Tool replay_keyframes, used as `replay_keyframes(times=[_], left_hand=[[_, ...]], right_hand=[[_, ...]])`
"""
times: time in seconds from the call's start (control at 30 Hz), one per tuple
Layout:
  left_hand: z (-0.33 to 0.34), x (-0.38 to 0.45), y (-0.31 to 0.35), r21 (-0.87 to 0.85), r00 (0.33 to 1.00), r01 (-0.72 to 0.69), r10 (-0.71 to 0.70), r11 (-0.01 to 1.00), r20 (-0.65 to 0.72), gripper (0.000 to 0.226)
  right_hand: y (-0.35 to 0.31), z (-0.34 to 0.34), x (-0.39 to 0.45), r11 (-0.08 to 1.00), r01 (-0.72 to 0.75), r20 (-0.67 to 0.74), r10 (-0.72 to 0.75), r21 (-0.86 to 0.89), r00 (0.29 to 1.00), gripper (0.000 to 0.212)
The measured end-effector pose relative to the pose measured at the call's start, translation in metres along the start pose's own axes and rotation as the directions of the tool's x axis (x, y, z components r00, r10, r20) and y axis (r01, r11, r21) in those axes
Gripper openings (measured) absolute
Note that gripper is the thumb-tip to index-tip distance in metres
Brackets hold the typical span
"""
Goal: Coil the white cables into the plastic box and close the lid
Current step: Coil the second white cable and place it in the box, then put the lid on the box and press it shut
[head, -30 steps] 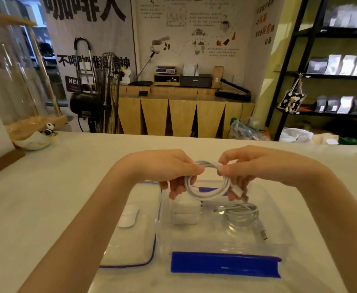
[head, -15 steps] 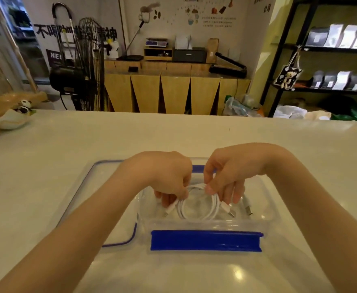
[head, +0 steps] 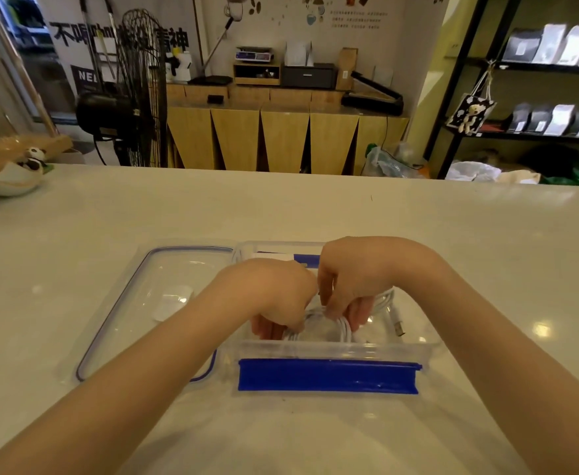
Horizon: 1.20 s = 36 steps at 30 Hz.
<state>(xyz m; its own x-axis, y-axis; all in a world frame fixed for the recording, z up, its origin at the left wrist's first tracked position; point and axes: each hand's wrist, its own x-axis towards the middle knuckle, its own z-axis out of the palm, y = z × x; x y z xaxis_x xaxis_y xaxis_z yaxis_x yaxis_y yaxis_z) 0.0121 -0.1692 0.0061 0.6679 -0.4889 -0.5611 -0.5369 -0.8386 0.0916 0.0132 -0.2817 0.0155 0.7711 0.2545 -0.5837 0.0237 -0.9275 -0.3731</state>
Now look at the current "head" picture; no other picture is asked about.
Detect person's left hand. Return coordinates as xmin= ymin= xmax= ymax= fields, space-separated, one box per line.
xmin=215 ymin=258 xmax=319 ymax=341

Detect person's right hand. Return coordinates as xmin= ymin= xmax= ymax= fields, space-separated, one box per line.
xmin=317 ymin=236 xmax=444 ymax=333

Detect white charging cable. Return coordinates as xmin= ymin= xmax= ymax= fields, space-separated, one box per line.
xmin=282 ymin=303 xmax=355 ymax=343
xmin=366 ymin=286 xmax=407 ymax=338

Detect clear box with blue clips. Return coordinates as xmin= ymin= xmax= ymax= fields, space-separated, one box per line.
xmin=220 ymin=240 xmax=441 ymax=396

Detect clear lid with blue seal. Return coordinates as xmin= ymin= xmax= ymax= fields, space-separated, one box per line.
xmin=74 ymin=245 xmax=236 ymax=384

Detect person's left forearm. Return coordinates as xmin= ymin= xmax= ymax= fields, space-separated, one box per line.
xmin=0 ymin=281 xmax=251 ymax=475

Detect person's right forearm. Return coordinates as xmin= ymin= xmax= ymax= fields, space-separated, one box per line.
xmin=417 ymin=254 xmax=579 ymax=475

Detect brown cardboard box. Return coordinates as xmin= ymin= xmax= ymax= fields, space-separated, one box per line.
xmin=335 ymin=47 xmax=359 ymax=92

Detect small wooden shelf box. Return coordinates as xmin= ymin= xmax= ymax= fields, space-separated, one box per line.
xmin=233 ymin=61 xmax=282 ymax=86

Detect clear plastic bag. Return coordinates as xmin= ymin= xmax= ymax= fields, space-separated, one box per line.
xmin=360 ymin=142 xmax=427 ymax=179

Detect black metal shelf rack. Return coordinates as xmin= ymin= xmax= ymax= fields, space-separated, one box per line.
xmin=423 ymin=0 xmax=579 ymax=179

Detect white plastic bag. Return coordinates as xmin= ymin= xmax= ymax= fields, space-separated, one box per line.
xmin=445 ymin=160 xmax=502 ymax=183

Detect wooden counter cabinet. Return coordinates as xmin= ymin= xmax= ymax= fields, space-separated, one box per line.
xmin=166 ymin=83 xmax=410 ymax=176

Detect black bag sealer machine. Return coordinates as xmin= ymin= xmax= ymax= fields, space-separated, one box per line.
xmin=341 ymin=71 xmax=404 ymax=117

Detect beige bag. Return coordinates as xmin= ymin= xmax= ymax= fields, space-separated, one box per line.
xmin=497 ymin=168 xmax=541 ymax=185

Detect hanging bag with teddy bear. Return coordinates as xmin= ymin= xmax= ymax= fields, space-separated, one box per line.
xmin=446 ymin=61 xmax=497 ymax=137

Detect black printer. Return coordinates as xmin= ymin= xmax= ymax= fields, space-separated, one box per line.
xmin=280 ymin=63 xmax=338 ymax=90

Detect black bag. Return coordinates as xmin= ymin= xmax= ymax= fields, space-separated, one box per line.
xmin=519 ymin=142 xmax=579 ymax=179

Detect desk lamp black base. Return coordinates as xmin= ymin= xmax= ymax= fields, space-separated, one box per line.
xmin=188 ymin=0 xmax=249 ymax=86

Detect white paper stand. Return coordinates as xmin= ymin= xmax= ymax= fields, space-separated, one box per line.
xmin=284 ymin=40 xmax=315 ymax=67

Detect digital weighing scale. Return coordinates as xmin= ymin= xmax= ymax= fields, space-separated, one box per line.
xmin=235 ymin=46 xmax=274 ymax=63

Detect white bottle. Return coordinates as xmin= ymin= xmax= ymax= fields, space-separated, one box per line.
xmin=166 ymin=49 xmax=193 ymax=84

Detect black floor fan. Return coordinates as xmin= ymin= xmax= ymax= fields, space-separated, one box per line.
xmin=75 ymin=8 xmax=169 ymax=168

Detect small panda figurine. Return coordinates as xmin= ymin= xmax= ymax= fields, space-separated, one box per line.
xmin=20 ymin=146 xmax=53 ymax=173

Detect white ceramic dish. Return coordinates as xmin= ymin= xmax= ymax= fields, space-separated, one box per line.
xmin=0 ymin=162 xmax=45 ymax=197

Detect rows of coffee bags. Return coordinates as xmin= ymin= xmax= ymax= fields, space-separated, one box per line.
xmin=501 ymin=23 xmax=579 ymax=139

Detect grey banner black lettering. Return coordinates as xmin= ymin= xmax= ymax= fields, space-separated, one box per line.
xmin=34 ymin=0 xmax=204 ymax=119

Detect folding metal hand truck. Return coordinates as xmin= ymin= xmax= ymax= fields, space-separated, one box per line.
xmin=79 ymin=0 xmax=120 ymax=87

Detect illustrated coffee wall poster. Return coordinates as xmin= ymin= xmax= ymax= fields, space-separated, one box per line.
xmin=198 ymin=0 xmax=414 ymax=84

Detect glass display case wooden frame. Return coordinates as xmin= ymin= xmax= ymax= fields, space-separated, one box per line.
xmin=0 ymin=0 xmax=75 ymax=181

